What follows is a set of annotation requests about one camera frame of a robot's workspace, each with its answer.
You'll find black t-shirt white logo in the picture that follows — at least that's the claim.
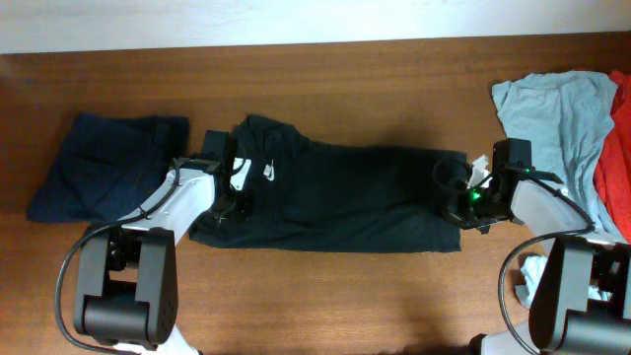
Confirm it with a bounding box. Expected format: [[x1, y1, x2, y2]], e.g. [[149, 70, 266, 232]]
[[189, 114, 466, 253]]

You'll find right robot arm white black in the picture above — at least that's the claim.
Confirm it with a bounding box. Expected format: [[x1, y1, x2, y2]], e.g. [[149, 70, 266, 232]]
[[433, 138, 630, 354]]

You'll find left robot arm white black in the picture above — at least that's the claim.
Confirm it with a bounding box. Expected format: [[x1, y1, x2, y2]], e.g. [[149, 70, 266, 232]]
[[55, 130, 251, 354]]

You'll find light grey-blue t-shirt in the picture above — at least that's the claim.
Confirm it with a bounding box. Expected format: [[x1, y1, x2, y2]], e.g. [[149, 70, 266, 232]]
[[491, 71, 624, 243]]

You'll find folded navy blue garment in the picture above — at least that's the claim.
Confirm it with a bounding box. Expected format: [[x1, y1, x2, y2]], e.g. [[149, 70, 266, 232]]
[[27, 113, 189, 223]]

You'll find red garment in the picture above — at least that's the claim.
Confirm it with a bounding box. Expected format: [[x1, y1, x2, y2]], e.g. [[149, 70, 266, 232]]
[[568, 71, 630, 241]]

